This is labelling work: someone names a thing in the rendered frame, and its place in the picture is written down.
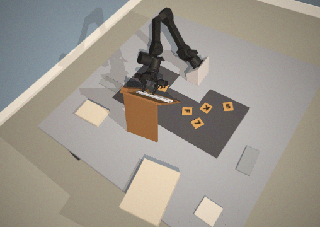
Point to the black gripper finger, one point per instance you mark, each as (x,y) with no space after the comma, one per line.
(156,86)
(143,83)

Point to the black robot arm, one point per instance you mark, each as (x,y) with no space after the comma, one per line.
(184,52)

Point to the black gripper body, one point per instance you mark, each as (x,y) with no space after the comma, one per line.
(155,70)

